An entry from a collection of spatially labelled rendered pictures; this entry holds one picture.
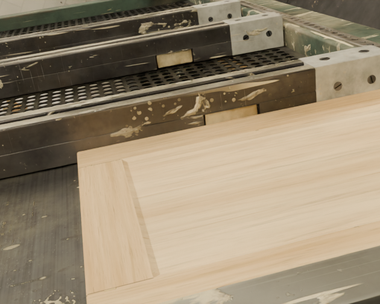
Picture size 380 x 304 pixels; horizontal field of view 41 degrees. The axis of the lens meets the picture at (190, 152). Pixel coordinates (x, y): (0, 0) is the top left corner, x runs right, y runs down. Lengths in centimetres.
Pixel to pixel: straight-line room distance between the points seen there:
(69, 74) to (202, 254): 73
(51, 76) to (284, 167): 66
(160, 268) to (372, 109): 42
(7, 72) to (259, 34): 55
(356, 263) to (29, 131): 47
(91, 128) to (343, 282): 43
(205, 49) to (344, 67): 44
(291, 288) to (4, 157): 46
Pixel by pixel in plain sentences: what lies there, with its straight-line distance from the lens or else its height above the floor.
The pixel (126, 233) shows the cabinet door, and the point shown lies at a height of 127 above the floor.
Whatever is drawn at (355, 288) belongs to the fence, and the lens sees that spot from 38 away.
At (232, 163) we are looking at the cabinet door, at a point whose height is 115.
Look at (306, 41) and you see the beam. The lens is 110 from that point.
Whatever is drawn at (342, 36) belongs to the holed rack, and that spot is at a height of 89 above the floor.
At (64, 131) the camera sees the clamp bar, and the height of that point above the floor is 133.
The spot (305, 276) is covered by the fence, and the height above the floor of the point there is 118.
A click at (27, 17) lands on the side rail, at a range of 214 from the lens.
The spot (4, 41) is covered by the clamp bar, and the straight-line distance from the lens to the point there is 142.
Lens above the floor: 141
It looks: 20 degrees down
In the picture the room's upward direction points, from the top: 72 degrees counter-clockwise
